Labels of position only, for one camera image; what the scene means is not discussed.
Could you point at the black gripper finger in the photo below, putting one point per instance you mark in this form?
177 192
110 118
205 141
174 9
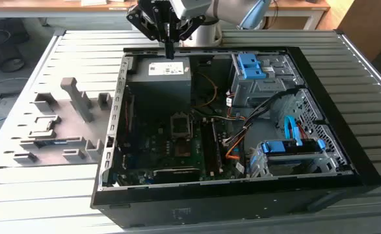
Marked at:
142 19
191 26

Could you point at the silver CPU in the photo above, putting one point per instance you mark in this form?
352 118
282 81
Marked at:
45 126

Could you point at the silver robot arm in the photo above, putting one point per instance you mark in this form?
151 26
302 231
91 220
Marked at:
226 9

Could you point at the CPU socket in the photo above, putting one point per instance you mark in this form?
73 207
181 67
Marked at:
182 149

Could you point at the white paper stack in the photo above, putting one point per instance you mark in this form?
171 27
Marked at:
93 2

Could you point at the wooden desk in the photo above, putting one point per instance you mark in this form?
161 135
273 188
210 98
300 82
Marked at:
47 8

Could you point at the grey power supply unit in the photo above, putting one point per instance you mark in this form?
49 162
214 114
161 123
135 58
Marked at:
158 95

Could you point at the metal drive cage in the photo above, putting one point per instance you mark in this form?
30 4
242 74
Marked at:
266 87
320 165

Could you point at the black mesh waste bin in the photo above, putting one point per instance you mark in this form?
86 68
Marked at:
9 61

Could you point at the grey parts rack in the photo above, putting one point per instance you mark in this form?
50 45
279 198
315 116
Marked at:
77 131

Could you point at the green motherboard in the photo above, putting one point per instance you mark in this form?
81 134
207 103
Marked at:
198 158

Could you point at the wooden cabinet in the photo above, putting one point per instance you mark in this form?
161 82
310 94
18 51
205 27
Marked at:
370 24

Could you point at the hard disk in blue carrier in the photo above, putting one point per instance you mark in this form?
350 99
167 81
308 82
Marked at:
274 147

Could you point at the RAM stick with label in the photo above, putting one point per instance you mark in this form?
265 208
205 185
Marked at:
53 142

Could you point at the black graphics card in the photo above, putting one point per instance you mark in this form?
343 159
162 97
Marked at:
178 174

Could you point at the black PC case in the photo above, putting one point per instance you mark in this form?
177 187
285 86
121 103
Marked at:
210 207

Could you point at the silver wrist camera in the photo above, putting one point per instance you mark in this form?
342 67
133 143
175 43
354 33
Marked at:
191 9

